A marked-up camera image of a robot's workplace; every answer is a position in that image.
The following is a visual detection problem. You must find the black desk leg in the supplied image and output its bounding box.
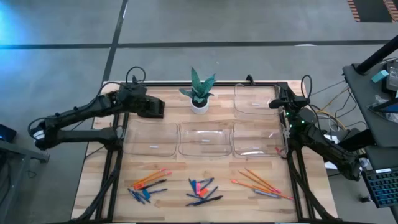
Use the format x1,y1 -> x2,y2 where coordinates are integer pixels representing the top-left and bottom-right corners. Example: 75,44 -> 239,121
338,127 -> 377,151

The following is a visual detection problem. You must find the clear plastic bin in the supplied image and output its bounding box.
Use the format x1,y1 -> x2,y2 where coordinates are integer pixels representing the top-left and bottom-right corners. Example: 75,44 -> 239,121
233,83 -> 282,121
123,119 -> 179,157
231,121 -> 287,158
178,121 -> 233,157

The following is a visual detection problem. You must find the tablet with blue screen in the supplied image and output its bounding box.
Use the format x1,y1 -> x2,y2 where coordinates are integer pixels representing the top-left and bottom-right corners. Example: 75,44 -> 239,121
368,98 -> 398,114

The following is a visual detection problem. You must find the dark grey metal stand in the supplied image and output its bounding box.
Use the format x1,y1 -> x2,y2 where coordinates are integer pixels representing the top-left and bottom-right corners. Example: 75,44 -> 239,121
0,138 -> 50,224

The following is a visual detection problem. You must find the dark grey side desk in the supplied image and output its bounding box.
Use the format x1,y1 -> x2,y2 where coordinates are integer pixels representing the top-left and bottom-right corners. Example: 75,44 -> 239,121
341,60 -> 398,170

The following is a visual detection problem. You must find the black aluminium table frame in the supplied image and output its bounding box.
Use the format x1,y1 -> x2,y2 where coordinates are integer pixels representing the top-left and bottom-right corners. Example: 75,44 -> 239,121
70,81 -> 340,224

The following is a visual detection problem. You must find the black keyboard with blue keys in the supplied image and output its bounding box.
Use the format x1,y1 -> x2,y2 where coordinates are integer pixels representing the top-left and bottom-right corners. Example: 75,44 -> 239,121
361,167 -> 398,209

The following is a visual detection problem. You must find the black device with blue light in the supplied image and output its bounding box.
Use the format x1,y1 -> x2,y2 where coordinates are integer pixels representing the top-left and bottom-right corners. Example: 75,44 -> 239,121
0,123 -> 17,144

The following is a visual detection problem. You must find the green plant in white pot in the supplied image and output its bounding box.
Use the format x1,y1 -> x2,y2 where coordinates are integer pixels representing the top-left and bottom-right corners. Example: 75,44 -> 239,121
178,66 -> 216,115

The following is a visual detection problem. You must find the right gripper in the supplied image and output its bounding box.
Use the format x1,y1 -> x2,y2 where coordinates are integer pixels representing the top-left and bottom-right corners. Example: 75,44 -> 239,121
268,88 -> 310,110

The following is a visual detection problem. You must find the black slanted pole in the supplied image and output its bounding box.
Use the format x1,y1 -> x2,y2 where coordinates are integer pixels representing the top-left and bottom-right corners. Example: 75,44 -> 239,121
354,35 -> 398,75

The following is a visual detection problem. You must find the black electronic device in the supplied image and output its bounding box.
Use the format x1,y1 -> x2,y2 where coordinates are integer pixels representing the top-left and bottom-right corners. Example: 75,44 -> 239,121
381,58 -> 398,94

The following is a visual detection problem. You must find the dark mat with striped edges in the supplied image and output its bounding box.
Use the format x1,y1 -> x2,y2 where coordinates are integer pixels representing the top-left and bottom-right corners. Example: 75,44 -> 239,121
347,0 -> 398,23

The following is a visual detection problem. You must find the grey purple pen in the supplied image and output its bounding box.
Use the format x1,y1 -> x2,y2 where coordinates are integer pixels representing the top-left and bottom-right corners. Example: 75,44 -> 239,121
252,189 -> 281,199

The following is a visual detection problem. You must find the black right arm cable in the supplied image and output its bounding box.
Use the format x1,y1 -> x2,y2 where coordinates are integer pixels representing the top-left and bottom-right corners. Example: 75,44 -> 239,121
300,73 -> 313,101

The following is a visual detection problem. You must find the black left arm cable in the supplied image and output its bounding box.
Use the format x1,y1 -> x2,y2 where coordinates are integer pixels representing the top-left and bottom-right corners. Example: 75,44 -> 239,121
125,65 -> 147,85

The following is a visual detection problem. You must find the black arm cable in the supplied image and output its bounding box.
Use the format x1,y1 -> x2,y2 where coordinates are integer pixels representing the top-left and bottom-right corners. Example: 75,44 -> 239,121
300,73 -> 313,101
125,65 -> 147,85

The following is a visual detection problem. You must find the black gripper rest block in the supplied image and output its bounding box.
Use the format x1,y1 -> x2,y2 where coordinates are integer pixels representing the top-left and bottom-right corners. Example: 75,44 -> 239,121
136,96 -> 166,119

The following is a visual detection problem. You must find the yellow cable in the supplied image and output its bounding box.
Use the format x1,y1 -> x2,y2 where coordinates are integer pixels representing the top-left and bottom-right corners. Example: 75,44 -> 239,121
315,86 -> 349,131

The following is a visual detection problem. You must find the small teal box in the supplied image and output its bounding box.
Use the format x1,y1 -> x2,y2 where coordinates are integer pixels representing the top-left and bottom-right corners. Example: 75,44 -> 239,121
371,69 -> 390,83

